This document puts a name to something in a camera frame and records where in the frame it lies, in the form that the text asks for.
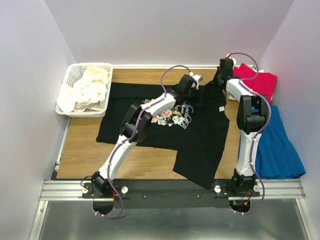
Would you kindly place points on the folded white t-shirt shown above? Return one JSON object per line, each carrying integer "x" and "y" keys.
{"x": 244, "y": 79}

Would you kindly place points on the folded pink t-shirt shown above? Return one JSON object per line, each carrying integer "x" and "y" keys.
{"x": 264, "y": 83}

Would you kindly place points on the white plastic laundry basket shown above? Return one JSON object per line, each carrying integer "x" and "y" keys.
{"x": 72, "y": 75}

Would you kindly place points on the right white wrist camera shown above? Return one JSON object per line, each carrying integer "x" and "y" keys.
{"x": 228, "y": 56}

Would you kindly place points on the black floral print t-shirt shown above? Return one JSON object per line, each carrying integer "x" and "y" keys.
{"x": 197, "y": 133}

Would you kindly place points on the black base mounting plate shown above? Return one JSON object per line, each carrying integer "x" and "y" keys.
{"x": 169, "y": 194}

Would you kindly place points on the cream white t-shirt in basket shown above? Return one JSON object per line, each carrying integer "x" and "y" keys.
{"x": 85, "y": 90}

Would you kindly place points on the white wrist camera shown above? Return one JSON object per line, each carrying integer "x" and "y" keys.
{"x": 196, "y": 81}
{"x": 228, "y": 56}

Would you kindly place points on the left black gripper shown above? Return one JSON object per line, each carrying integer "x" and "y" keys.
{"x": 194, "y": 91}

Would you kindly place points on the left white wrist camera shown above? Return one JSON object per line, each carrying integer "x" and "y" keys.
{"x": 196, "y": 81}

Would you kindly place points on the blue t-shirt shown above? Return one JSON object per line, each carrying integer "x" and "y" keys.
{"x": 276, "y": 157}

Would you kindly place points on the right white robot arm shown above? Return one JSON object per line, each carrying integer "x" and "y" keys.
{"x": 253, "y": 116}

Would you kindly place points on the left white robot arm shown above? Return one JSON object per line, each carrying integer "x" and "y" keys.
{"x": 135, "y": 126}

